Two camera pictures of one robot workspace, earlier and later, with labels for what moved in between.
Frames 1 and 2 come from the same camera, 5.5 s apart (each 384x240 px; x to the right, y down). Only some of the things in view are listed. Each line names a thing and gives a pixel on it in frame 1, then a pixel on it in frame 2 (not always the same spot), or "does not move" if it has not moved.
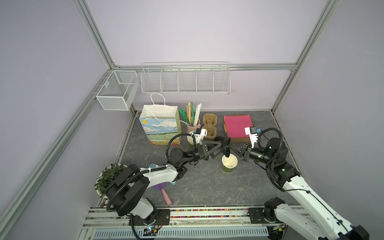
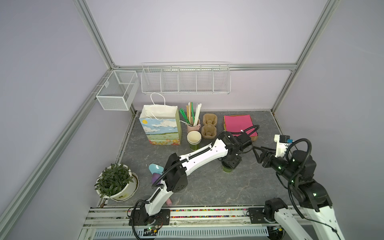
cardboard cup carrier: x=210 y=120 does not move
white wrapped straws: x=198 y=109 does not move
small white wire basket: x=117 y=92 does not move
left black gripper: x=204 y=147 → x=234 y=164
